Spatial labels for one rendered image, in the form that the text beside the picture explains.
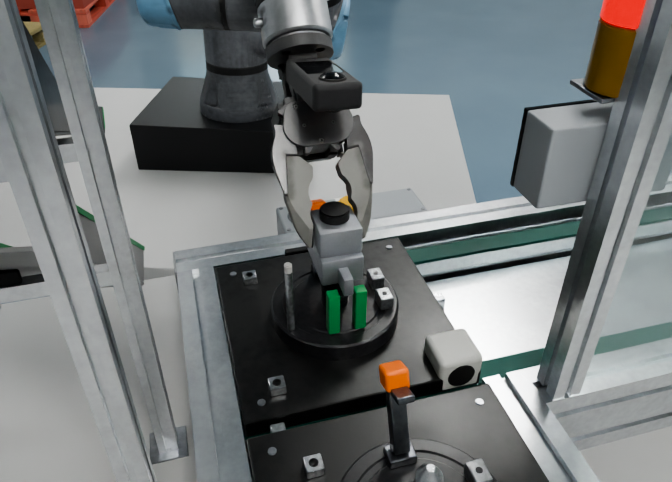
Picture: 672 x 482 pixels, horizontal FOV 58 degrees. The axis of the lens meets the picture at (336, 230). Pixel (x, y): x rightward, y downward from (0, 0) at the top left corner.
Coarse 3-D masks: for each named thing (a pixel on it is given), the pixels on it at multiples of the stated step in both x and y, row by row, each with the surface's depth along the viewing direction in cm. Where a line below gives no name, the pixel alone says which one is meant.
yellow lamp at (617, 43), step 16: (608, 32) 42; (624, 32) 42; (592, 48) 45; (608, 48) 43; (624, 48) 42; (592, 64) 44; (608, 64) 43; (624, 64) 42; (592, 80) 45; (608, 80) 44; (608, 96) 44
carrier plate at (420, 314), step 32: (288, 256) 76; (384, 256) 76; (224, 288) 71; (256, 288) 71; (416, 288) 71; (224, 320) 67; (256, 320) 67; (416, 320) 67; (448, 320) 67; (256, 352) 63; (288, 352) 63; (384, 352) 63; (416, 352) 63; (256, 384) 59; (288, 384) 59; (320, 384) 59; (352, 384) 59; (416, 384) 59; (256, 416) 56; (288, 416) 57; (320, 416) 58
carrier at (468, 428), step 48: (288, 432) 55; (336, 432) 55; (384, 432) 55; (432, 432) 55; (480, 432) 55; (288, 480) 51; (336, 480) 51; (384, 480) 49; (432, 480) 43; (480, 480) 47; (528, 480) 51
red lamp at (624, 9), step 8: (608, 0) 42; (616, 0) 41; (624, 0) 41; (632, 0) 40; (640, 0) 40; (608, 8) 42; (616, 8) 41; (624, 8) 41; (632, 8) 41; (640, 8) 40; (600, 16) 43; (608, 16) 42; (616, 16) 42; (624, 16) 41; (632, 16) 41; (640, 16) 41; (616, 24) 42; (624, 24) 41; (632, 24) 41
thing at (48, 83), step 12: (24, 24) 39; (36, 48) 41; (36, 60) 41; (48, 72) 43; (48, 84) 43; (48, 96) 43; (60, 96) 45; (48, 108) 43; (60, 108) 45; (60, 120) 45; (60, 132) 45
